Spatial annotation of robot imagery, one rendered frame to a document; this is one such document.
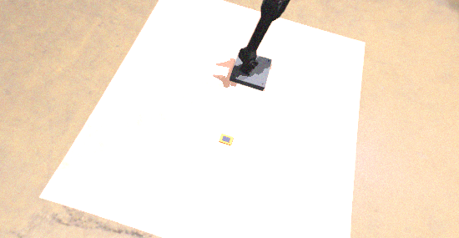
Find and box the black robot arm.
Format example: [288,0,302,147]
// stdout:
[238,0,290,75]

